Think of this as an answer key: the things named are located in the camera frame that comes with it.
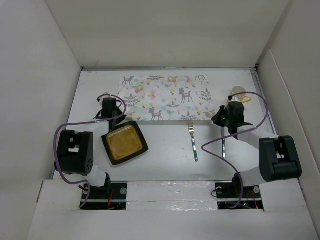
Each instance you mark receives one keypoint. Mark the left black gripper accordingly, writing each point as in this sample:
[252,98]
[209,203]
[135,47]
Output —
[120,119]

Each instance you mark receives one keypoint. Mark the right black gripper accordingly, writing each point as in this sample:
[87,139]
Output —
[217,118]

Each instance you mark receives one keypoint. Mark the square black yellow plate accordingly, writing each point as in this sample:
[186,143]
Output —
[124,143]

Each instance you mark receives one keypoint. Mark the floral animal print cloth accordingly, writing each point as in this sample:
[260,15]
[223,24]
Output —
[167,97]

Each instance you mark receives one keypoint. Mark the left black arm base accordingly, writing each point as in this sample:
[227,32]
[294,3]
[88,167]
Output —
[111,197]

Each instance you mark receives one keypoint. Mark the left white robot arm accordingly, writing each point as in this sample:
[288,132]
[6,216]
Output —
[74,151]

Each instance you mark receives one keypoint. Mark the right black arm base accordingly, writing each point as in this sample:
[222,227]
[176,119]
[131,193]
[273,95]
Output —
[230,195]

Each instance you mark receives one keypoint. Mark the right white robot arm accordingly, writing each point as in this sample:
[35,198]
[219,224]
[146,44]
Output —
[278,156]

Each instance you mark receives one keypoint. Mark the yellow ceramic mug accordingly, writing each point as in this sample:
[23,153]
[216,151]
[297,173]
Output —
[241,93]

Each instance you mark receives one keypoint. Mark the silver knife teal handle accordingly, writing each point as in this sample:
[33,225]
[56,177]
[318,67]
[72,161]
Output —
[222,132]

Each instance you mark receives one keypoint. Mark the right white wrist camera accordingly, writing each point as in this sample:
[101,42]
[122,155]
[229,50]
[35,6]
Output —
[232,98]

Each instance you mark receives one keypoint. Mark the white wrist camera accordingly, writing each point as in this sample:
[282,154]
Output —
[232,98]
[101,97]

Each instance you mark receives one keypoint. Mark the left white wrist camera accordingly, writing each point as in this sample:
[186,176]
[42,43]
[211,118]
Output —
[101,97]

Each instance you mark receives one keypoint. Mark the silver fork teal handle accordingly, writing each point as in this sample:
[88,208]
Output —
[191,132]

